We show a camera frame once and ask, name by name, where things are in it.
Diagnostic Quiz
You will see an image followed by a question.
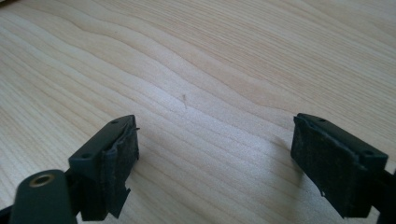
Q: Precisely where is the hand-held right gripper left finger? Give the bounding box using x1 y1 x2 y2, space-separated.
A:
67 114 141 222

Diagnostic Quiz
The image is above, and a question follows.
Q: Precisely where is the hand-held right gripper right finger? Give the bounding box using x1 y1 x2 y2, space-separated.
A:
290 112 389 219

